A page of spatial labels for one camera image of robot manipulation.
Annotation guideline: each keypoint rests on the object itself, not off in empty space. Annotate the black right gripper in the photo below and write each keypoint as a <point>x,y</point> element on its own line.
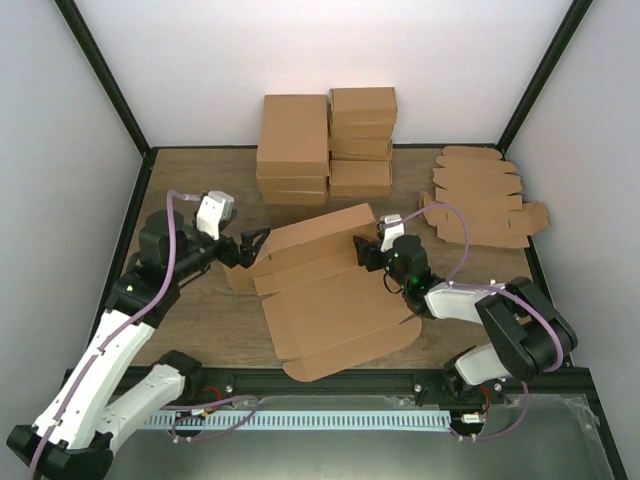
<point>369,252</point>

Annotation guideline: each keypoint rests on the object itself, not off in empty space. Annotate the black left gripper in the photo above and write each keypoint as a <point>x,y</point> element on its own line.
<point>248,255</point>

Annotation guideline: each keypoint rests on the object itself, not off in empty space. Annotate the large cardboard box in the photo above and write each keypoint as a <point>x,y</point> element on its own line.
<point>325,313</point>

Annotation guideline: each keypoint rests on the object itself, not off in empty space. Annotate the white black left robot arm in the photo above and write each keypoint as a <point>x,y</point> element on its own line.
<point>79,433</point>

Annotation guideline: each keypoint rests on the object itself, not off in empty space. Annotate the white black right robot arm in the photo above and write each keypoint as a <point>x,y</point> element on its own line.
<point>527,334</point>

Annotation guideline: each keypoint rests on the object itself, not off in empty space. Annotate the front right folded cardboard box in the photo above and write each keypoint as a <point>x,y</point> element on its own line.
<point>360,178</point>

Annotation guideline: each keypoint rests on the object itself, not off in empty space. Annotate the top left stacked cardboard box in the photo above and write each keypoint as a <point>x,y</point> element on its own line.
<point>294,137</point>

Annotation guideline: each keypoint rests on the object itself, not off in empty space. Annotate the top right stacked cardboard box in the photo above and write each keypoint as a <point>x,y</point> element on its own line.
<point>363,105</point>

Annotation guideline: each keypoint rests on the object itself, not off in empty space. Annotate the pile of flat cardboard blanks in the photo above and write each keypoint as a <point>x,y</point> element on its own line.
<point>476,170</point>

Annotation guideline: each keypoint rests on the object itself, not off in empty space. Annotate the top flat cardboard blank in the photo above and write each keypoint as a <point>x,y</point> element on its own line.
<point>508,229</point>

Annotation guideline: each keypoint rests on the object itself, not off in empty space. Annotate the clear plastic sheet cover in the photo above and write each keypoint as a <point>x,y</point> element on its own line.
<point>526,438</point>

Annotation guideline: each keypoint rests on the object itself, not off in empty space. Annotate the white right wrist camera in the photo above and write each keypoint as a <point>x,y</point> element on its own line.
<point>390,227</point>

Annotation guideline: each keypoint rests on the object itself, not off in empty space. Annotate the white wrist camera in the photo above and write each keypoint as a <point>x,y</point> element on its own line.
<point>390,227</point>
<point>216,207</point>

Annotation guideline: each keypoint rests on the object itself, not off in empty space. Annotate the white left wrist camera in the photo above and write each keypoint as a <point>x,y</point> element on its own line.
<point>216,207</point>

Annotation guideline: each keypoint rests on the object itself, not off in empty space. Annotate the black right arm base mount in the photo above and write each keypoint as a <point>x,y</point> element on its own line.
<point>446,389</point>

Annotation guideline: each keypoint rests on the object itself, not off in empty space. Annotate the light blue slotted cable duct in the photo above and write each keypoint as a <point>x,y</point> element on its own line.
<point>368,420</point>

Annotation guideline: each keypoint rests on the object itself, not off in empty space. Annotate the black aluminium front rail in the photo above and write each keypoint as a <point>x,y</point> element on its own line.
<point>274,381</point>

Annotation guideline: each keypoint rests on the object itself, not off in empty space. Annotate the black left frame post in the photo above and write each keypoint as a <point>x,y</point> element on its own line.
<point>92,52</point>

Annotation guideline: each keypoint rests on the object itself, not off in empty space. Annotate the black frame post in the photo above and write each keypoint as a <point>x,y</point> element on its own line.
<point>92,52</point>
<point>561,39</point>

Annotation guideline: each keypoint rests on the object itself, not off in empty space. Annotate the black right frame post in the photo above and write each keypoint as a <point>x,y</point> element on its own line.
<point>561,39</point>

